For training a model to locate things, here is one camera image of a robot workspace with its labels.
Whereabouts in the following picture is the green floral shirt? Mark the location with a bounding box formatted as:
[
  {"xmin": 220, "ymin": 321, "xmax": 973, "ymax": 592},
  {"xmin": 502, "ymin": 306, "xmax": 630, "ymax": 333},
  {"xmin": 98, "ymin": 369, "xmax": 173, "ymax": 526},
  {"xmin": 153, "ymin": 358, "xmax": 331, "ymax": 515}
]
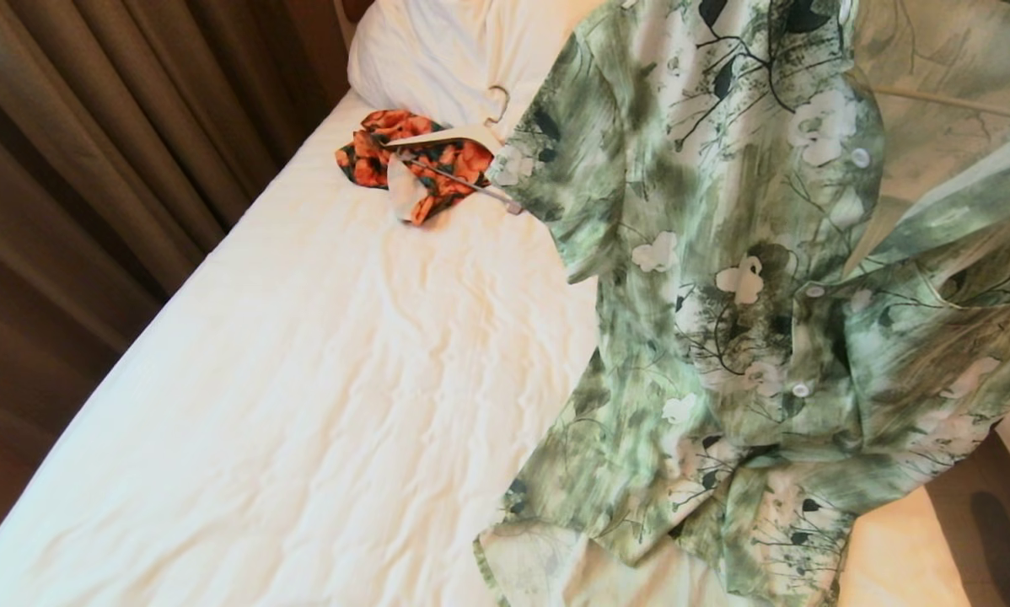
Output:
[{"xmin": 471, "ymin": 0, "xmax": 1010, "ymax": 607}]

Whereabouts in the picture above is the white wire hanger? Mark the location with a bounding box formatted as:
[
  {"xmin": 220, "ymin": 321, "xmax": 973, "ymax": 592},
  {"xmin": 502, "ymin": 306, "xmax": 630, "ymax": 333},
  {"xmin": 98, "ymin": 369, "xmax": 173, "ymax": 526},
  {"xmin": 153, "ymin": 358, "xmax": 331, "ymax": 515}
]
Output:
[{"xmin": 868, "ymin": 80, "xmax": 1010, "ymax": 126}]

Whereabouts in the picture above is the white clip hanger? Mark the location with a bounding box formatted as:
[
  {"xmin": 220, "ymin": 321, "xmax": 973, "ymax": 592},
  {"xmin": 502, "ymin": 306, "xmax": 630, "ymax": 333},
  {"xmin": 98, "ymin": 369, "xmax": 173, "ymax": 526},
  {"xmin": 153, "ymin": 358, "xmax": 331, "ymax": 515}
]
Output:
[{"xmin": 384, "ymin": 84, "xmax": 527, "ymax": 216}]

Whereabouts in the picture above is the orange floral garment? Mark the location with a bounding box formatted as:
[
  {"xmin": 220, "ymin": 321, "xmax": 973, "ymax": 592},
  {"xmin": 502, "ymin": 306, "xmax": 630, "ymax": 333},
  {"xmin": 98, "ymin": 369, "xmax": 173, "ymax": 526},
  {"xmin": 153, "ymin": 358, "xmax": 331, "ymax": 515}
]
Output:
[{"xmin": 335, "ymin": 110, "xmax": 496, "ymax": 227}]

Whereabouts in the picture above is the large white pillow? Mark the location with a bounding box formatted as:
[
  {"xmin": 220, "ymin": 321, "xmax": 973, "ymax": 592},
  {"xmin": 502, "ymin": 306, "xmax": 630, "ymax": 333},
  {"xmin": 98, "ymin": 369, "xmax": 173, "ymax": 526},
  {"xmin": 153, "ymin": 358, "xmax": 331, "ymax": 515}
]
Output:
[{"xmin": 347, "ymin": 0, "xmax": 607, "ymax": 144}]

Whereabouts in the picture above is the wooden headboard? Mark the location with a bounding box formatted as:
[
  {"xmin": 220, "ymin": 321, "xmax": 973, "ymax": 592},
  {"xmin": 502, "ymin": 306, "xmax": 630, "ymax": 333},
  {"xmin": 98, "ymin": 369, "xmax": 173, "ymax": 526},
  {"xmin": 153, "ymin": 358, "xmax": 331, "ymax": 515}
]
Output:
[{"xmin": 333, "ymin": 0, "xmax": 381, "ymax": 51}]

